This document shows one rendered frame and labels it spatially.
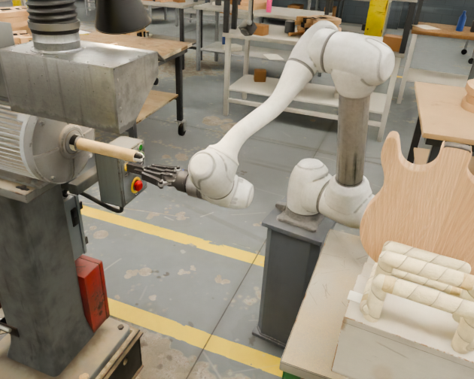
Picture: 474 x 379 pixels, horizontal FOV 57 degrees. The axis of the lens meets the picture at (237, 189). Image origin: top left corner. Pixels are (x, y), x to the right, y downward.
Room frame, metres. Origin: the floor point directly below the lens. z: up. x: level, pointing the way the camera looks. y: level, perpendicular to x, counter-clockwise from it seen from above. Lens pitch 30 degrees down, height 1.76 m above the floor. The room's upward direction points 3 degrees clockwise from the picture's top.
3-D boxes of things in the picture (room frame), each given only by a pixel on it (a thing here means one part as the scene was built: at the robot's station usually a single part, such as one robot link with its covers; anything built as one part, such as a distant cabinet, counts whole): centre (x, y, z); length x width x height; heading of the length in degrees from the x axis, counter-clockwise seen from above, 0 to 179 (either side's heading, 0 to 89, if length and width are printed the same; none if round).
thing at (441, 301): (0.62, -0.37, 1.20); 0.20 x 0.03 x 0.03; 66
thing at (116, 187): (1.37, 0.49, 0.99); 0.24 x 0.21 x 0.26; 70
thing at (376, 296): (0.65, -0.29, 1.15); 0.03 x 0.03 x 0.09
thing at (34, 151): (1.18, 0.65, 1.25); 0.41 x 0.27 x 0.26; 70
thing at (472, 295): (0.66, -0.48, 1.15); 0.03 x 0.03 x 0.09
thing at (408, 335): (0.66, -0.38, 1.02); 0.27 x 0.15 x 0.17; 67
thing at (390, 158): (1.00, -0.39, 1.32); 0.07 x 0.04 x 0.09; 67
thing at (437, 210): (0.95, -0.51, 1.17); 0.35 x 0.04 x 0.40; 67
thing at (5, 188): (1.19, 0.71, 1.11); 0.36 x 0.24 x 0.04; 70
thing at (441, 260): (0.84, -0.46, 1.12); 0.20 x 0.03 x 0.03; 66
